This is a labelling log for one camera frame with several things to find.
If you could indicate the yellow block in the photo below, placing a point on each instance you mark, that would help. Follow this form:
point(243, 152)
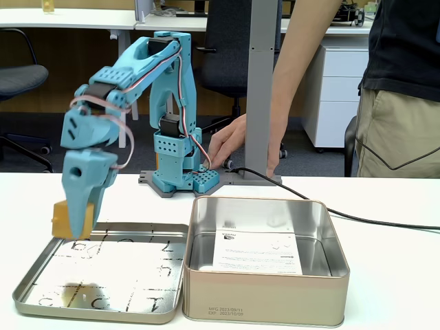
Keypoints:
point(60, 220)

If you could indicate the person's hand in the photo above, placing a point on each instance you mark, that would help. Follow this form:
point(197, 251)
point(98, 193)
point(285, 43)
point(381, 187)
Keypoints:
point(227, 141)

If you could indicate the numbered metal tin lid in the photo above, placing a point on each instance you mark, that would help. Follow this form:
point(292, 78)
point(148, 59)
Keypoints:
point(103, 275)

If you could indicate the black office chair with armrest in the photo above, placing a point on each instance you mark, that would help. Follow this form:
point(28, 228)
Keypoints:
point(20, 79)

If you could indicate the white desk with legs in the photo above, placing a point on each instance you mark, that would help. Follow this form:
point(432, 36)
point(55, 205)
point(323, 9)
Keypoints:
point(68, 19)

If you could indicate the long white desk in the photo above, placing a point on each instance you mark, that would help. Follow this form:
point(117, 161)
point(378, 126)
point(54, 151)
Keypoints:
point(172, 24)

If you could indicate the grey desk divider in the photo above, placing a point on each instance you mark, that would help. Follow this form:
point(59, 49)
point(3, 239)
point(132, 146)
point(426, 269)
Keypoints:
point(142, 10)

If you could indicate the white printed paper sheet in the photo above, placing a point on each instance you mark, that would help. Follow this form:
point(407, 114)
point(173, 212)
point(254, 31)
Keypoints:
point(254, 254)

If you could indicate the yellow bottle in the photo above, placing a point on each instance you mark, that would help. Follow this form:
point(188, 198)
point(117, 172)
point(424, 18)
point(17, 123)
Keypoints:
point(48, 6)

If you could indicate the dark high-back office chair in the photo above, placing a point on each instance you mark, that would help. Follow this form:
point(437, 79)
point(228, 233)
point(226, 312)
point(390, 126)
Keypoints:
point(223, 51)

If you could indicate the gold metal tin box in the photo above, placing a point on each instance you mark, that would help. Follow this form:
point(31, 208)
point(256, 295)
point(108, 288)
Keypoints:
point(261, 299)

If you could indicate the black chair edge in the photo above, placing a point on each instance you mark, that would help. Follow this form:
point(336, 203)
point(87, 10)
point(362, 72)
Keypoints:
point(350, 144)

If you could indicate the white drawer cabinet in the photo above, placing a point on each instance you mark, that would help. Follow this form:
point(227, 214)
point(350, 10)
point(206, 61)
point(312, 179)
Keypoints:
point(337, 86)

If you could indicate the small wheeled robot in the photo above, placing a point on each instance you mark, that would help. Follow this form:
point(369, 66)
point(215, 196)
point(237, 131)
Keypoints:
point(359, 17)

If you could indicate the person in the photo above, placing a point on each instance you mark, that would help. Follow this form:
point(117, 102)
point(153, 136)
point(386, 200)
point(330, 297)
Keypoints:
point(402, 68)

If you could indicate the grey mounting base plate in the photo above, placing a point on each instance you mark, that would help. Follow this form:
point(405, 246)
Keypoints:
point(148, 179)

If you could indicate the grey camera post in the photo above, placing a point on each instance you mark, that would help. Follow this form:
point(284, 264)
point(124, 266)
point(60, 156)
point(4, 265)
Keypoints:
point(261, 86)

